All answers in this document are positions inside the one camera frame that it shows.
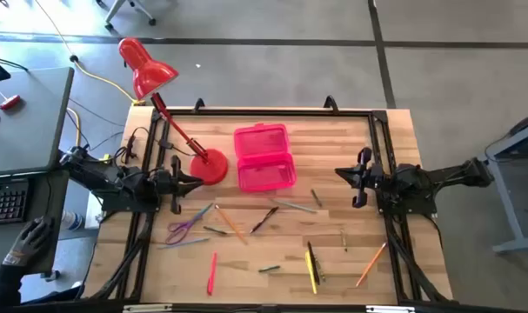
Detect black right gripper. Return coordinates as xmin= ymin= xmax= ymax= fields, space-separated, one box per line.
xmin=335 ymin=146 xmax=386 ymax=209

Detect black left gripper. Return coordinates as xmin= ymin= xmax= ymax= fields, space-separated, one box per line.
xmin=155 ymin=155 xmax=204 ymax=216

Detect purple scissors with teal blades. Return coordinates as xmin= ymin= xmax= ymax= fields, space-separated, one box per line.
xmin=165 ymin=203 xmax=215 ymax=246

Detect orange pencil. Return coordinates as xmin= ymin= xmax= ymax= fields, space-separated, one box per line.
xmin=355 ymin=242 xmax=388 ymax=289
xmin=214 ymin=203 xmax=249 ymax=245

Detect lavender blue pencil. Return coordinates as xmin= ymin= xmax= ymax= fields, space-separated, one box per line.
xmin=157 ymin=236 xmax=211 ymax=250

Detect long grey-green pencil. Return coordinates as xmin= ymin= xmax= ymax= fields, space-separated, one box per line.
xmin=270 ymin=198 xmax=319 ymax=215

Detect pink plastic supply box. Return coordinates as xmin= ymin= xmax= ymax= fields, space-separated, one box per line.
xmin=233 ymin=123 xmax=298 ymax=194

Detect black and red pen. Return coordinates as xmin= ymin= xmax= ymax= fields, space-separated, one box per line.
xmin=249 ymin=206 xmax=280 ymax=235

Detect pink highlighter pen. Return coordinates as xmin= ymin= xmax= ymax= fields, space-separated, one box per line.
xmin=206 ymin=250 xmax=218 ymax=297

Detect yellow pencil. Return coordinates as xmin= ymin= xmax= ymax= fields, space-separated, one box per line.
xmin=304 ymin=250 xmax=318 ymax=296

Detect person's forearm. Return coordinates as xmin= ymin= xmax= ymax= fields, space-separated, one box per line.
xmin=0 ymin=263 xmax=23 ymax=312

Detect red desk lamp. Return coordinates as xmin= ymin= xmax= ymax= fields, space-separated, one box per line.
xmin=117 ymin=37 xmax=230 ymax=187

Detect clear plastic bottle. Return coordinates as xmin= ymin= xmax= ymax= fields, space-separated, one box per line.
xmin=61 ymin=210 xmax=84 ymax=231

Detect grey metal side table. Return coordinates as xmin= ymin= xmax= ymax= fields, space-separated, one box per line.
xmin=480 ymin=110 xmax=528 ymax=256

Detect light grey desk top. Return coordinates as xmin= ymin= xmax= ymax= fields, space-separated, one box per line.
xmin=0 ymin=66 xmax=76 ymax=177

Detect person's hand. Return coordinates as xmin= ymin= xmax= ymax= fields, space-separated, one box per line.
xmin=2 ymin=216 xmax=56 ymax=267

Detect black computer keyboard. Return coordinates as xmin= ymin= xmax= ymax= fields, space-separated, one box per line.
xmin=0 ymin=177 xmax=32 ymax=225

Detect grey office chair base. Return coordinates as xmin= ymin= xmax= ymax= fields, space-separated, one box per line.
xmin=96 ymin=0 xmax=157 ymax=31

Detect black aluminium table frame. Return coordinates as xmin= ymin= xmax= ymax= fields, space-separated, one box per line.
xmin=84 ymin=107 xmax=454 ymax=313

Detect white metal bracket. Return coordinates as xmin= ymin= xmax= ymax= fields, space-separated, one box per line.
xmin=365 ymin=305 xmax=417 ymax=313
xmin=123 ymin=303 xmax=173 ymax=313

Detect yellow power cable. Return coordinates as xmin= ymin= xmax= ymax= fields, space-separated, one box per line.
xmin=32 ymin=0 xmax=146 ymax=162

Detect red-handled screwdriver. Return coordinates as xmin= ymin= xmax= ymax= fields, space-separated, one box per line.
xmin=0 ymin=86 xmax=22 ymax=110

